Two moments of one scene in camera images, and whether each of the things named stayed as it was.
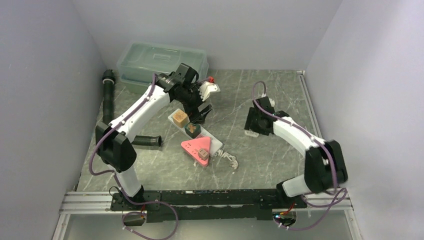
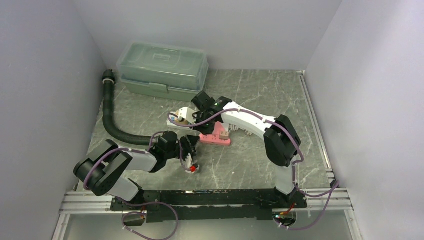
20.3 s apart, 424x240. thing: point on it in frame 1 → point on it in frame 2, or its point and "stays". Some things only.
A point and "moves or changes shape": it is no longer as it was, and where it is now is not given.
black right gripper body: x=252 y=122 → x=207 y=126
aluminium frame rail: x=91 y=201 stays
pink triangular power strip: x=192 y=147 moves or changes shape
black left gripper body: x=191 y=99 → x=187 y=147
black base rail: x=176 y=204 stays
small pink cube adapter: x=202 y=154 → x=224 y=135
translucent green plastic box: x=137 y=61 stays
